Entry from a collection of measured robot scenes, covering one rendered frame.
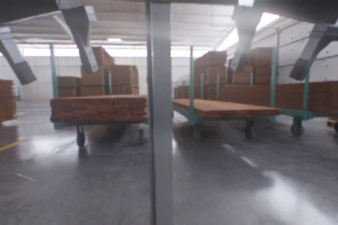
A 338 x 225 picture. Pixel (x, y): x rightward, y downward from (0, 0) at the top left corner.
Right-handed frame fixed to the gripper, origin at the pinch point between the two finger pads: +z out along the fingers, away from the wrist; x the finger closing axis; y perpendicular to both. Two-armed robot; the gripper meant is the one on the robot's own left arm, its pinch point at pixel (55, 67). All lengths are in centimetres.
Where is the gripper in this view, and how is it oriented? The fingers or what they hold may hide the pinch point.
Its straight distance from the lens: 40.0
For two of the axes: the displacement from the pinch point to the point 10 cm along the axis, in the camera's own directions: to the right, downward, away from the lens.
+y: 0.4, -4.9, 8.7
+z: 1.7, 8.6, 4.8
